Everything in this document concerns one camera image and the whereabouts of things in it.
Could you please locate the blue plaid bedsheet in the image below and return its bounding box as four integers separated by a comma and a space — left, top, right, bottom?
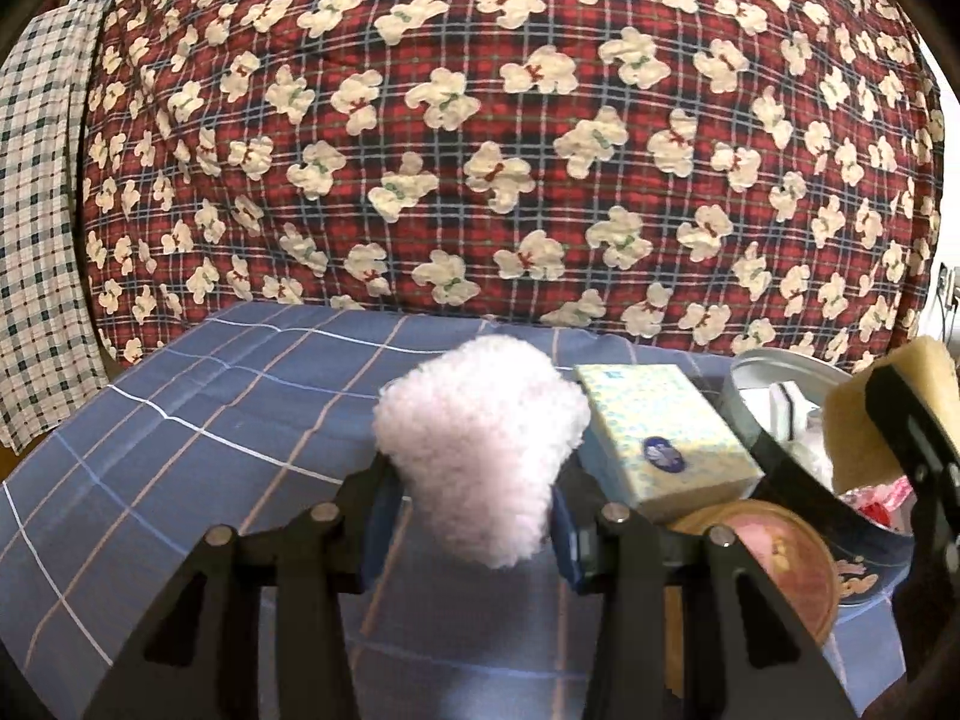
0, 301, 908, 720

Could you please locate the round metal tin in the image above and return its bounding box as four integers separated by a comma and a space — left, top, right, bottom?
724, 349, 916, 605

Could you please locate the yellow sponge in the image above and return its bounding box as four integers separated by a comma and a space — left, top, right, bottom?
823, 335, 960, 492

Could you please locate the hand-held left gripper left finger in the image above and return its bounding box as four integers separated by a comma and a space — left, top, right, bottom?
82, 457, 406, 720

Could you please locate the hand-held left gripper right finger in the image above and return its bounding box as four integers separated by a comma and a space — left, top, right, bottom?
547, 465, 856, 720

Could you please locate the red plaid bear-print blanket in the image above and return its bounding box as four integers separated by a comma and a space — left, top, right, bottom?
79, 0, 946, 376

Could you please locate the white fluffy cloth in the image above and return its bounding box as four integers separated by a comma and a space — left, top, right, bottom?
373, 335, 593, 569

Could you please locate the yellow patterned tissue box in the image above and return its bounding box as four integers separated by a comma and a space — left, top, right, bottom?
574, 364, 766, 526

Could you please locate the white green checkered cloth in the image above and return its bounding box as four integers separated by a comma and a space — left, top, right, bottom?
0, 0, 113, 455

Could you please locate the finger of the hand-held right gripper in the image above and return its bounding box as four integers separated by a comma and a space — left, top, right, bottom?
862, 367, 960, 511

